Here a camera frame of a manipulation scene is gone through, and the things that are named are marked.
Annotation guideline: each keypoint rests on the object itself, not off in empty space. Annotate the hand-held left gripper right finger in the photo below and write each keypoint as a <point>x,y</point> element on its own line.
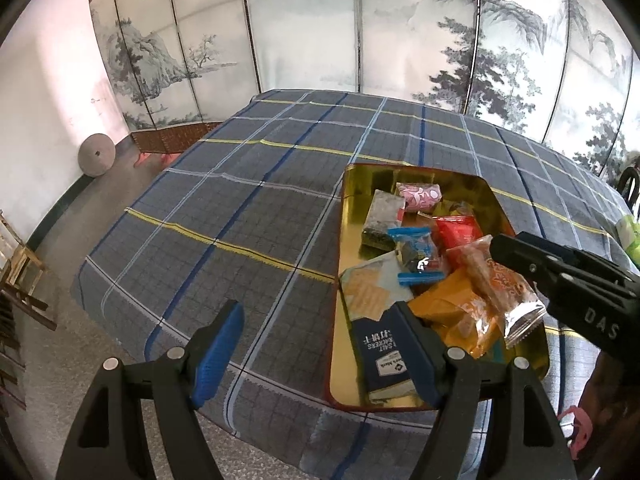
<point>420,355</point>

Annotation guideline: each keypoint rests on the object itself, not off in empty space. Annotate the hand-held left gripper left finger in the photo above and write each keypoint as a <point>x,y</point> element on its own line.
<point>217,355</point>

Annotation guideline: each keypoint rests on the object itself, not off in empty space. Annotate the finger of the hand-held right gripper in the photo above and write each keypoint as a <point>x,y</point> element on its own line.
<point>585,258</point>
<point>530,260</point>

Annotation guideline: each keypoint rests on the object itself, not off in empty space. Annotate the clear packet of orange pastries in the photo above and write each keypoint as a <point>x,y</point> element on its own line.
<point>500,285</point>

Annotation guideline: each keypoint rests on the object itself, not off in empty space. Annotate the orange snack packet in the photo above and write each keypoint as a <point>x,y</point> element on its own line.
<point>455,310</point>

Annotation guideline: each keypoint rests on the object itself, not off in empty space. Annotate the gold tin box red sides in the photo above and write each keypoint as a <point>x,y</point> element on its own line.
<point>345,355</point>

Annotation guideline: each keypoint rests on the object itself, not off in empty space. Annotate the red snack packet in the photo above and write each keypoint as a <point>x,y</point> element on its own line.
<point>457,237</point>

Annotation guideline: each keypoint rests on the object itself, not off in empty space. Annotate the navy and silver cracker packet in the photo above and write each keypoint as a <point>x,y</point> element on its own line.
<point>370,295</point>

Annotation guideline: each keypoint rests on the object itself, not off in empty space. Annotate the blue candy packet white oval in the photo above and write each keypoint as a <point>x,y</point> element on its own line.
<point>415,255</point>

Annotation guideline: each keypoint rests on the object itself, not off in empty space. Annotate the pink snack packet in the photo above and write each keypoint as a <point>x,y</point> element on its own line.
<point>420,196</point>

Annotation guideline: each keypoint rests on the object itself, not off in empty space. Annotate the grey snack packet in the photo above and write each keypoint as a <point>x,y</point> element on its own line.
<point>382,217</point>

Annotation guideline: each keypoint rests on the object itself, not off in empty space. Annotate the person's right forearm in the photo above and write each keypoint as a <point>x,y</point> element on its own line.
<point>615,390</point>

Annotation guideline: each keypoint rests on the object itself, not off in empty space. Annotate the green tissue pack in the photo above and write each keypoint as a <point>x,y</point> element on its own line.
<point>631,240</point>

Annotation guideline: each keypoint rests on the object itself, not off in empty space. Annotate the dark wooden chair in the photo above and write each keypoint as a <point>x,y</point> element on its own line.
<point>631,185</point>

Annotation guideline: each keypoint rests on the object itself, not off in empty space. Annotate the pink plastic object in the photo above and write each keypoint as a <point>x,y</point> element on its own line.
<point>577,430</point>

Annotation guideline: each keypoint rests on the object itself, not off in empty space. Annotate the light wooden folding stool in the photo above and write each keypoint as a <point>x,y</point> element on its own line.
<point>22,270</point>

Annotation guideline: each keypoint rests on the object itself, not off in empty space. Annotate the round stone disc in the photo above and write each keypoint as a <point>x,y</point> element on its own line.
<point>96,155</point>

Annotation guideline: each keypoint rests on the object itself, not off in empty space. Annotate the painted folding screen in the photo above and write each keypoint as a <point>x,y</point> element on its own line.
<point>310,30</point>

